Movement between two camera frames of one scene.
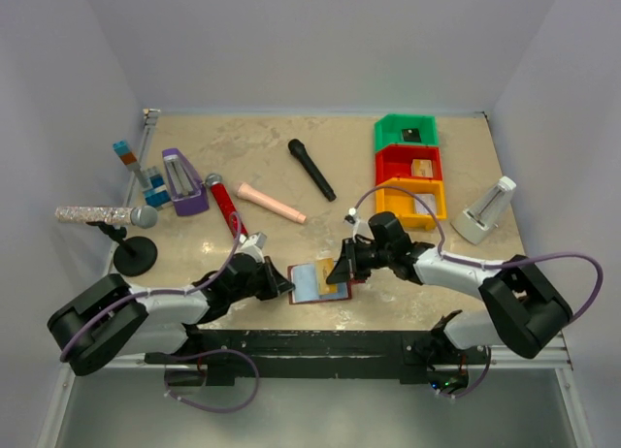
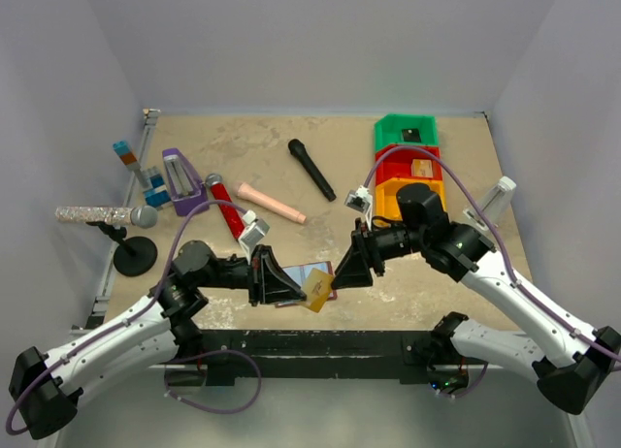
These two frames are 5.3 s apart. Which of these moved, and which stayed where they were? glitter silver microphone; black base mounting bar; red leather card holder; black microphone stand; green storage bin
Moved: red leather card holder
Stayed: black base mounting bar; glitter silver microphone; green storage bin; black microphone stand
